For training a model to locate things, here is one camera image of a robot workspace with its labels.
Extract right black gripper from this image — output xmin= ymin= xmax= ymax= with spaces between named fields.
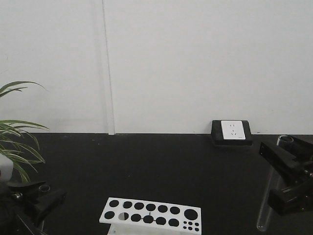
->
xmin=259 ymin=136 xmax=313 ymax=215

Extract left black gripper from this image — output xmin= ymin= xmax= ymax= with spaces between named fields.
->
xmin=0 ymin=181 xmax=67 ymax=235

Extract tall clear test tube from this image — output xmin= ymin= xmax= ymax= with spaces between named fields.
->
xmin=256 ymin=165 xmax=282 ymax=232

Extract short clear test tube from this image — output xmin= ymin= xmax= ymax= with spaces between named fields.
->
xmin=39 ymin=184 xmax=51 ymax=195

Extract green potted plant leaves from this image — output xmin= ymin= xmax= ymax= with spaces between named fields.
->
xmin=0 ymin=81 xmax=50 ymax=184

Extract white test tube rack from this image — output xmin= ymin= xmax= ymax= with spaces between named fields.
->
xmin=99 ymin=197 xmax=202 ymax=235

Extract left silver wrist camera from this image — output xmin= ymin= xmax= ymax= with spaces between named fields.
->
xmin=0 ymin=154 xmax=14 ymax=183

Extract white wall socket black base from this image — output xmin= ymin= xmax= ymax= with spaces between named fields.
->
xmin=211 ymin=120 xmax=253 ymax=146

